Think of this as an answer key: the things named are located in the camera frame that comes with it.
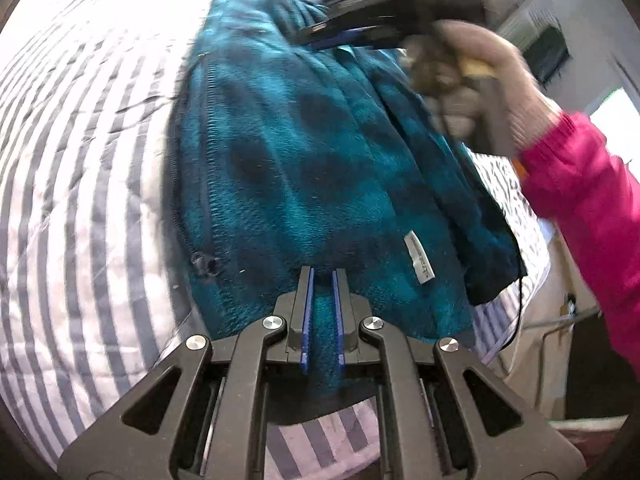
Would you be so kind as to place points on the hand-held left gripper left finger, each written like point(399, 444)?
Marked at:
point(306, 320)

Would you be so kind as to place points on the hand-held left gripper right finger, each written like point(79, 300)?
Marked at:
point(339, 320)

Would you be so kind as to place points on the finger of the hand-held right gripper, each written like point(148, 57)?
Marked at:
point(345, 37)

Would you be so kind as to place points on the teal plaid fleece jacket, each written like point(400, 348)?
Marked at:
point(310, 160)

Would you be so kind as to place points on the person's right hand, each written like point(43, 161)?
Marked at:
point(505, 75)

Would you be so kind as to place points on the blue white striped quilt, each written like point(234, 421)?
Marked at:
point(75, 185)

